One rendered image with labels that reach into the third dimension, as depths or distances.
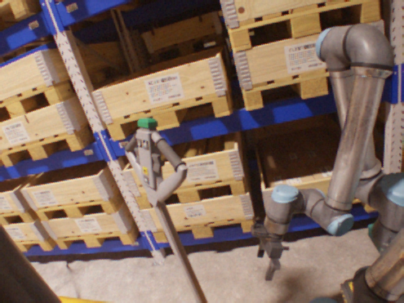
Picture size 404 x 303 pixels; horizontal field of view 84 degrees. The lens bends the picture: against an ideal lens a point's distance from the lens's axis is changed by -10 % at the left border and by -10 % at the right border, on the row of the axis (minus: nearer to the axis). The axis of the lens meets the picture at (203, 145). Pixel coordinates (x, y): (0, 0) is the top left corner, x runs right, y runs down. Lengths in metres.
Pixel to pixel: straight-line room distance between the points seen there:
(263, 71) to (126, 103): 0.83
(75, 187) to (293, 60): 1.72
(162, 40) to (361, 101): 2.24
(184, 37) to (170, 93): 1.29
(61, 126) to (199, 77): 0.99
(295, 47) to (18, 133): 1.92
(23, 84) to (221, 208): 1.58
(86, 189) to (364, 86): 1.82
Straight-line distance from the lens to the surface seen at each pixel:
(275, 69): 1.44
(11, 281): 0.26
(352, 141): 0.83
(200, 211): 1.82
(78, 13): 1.72
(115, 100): 1.61
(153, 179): 0.89
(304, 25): 1.46
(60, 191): 2.19
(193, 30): 2.69
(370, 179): 1.15
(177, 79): 1.46
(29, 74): 1.90
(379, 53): 0.81
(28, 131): 2.06
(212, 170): 1.62
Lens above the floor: 1.62
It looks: 22 degrees down
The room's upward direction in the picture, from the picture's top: 16 degrees counter-clockwise
